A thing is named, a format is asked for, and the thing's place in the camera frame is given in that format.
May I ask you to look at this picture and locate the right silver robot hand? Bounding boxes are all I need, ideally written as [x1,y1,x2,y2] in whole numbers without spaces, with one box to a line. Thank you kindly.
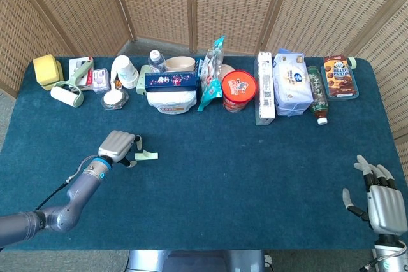
[342,154,408,235]

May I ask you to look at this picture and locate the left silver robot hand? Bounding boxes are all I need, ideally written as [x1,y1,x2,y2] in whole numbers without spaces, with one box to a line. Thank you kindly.
[98,130,143,169]

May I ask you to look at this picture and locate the small pale green stick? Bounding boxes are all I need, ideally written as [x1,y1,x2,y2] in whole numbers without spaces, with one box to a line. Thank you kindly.
[135,150,159,161]

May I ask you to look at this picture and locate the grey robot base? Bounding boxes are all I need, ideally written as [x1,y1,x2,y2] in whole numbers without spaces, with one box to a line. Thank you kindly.
[127,250,266,272]

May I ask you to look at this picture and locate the clear container with white lid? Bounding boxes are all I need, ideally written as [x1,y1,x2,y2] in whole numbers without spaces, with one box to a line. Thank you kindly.
[101,88,130,111]

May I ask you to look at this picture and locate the small clear purple box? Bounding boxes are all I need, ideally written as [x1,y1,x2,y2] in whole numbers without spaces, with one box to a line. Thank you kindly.
[92,68,111,94]

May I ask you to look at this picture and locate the light green stapler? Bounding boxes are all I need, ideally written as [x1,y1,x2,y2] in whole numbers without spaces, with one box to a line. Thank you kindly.
[135,64,152,96]

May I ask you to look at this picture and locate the white plastic tub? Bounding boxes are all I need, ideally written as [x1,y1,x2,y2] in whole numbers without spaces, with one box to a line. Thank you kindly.
[147,89,198,115]

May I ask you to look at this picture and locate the green white lint roller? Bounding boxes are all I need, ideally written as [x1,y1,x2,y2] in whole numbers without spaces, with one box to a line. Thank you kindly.
[50,57,95,109]

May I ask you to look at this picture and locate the white paper cup stack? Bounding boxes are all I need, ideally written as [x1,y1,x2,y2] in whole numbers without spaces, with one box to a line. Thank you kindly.
[110,55,140,90]

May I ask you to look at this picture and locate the navy blue long box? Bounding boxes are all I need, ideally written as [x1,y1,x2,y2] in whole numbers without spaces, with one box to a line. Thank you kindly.
[144,71,198,92]

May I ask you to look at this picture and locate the white red flat box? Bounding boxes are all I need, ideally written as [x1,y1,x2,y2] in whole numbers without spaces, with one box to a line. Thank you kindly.
[69,56,95,92]

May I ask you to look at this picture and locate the clear water bottle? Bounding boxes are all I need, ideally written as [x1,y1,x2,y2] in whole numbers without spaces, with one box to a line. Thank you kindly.
[147,50,167,74]

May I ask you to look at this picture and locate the blue table cloth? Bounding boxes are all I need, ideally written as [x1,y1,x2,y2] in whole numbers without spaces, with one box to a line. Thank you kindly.
[0,56,408,252]

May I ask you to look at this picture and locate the beige bowl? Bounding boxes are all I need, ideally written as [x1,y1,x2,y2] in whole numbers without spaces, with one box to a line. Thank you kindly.
[164,56,196,73]

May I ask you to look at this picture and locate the yellow sponge block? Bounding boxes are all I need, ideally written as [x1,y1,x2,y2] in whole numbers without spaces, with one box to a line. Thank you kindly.
[33,54,64,91]

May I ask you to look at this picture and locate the teal snack bag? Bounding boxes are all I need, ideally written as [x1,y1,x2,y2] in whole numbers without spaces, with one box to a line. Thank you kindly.
[197,35,226,113]

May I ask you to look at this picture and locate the blue plastic packet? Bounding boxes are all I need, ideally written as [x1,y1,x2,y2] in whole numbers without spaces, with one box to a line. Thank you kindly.
[194,58,205,79]

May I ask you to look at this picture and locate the beige round container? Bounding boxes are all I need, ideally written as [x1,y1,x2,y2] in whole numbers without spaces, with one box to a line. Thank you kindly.
[222,64,237,79]

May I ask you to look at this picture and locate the green tea bottle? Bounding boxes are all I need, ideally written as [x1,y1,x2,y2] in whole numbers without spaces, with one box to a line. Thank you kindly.
[307,66,330,125]

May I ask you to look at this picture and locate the Hello Panda biscuit box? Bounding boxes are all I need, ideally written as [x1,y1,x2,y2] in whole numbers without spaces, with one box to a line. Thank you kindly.
[323,55,355,98]

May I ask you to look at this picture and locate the white tissue pack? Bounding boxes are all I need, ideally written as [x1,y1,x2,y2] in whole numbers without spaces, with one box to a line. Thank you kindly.
[273,48,314,117]

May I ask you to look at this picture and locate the white long carton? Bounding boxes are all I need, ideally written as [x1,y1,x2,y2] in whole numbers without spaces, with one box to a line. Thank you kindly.
[254,50,276,127]

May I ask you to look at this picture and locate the woven rattan folding screen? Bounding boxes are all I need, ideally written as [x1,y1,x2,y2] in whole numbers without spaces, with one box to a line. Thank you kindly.
[0,0,408,190]

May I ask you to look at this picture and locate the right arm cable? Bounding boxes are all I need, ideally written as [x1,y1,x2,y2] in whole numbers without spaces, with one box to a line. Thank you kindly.
[359,240,408,272]

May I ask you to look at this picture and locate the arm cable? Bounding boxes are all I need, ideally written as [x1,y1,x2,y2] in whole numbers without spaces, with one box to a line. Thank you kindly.
[359,240,408,272]
[33,155,97,212]

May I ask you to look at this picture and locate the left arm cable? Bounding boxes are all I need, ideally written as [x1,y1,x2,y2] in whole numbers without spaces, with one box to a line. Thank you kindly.
[33,155,97,212]

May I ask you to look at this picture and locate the teal tray with green handle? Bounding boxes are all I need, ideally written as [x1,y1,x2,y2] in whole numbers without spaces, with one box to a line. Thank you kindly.
[319,56,360,101]

